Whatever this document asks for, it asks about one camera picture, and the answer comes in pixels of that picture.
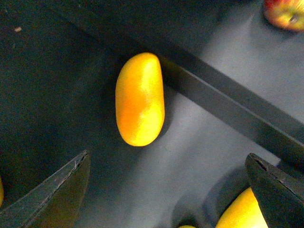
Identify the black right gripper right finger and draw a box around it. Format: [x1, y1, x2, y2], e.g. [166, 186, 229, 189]
[245, 153, 304, 228]

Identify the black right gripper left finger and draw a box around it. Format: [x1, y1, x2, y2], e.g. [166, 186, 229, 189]
[0, 151, 91, 228]

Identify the yellow mango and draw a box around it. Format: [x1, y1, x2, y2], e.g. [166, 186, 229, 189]
[115, 52, 165, 146]
[216, 188, 268, 228]

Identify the red yellow apple corner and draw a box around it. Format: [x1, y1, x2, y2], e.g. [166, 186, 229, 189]
[263, 0, 304, 32]

